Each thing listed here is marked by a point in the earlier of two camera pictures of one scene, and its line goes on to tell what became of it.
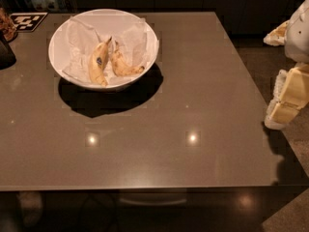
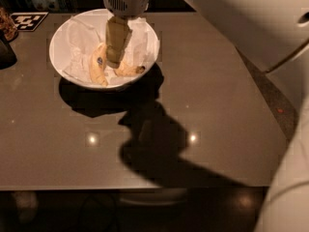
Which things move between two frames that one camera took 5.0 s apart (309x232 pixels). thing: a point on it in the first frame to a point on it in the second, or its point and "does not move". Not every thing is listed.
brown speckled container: (8, 29) does not move
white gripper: (298, 33) to (126, 3)
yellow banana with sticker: (97, 62) does not move
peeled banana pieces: (119, 65) does not move
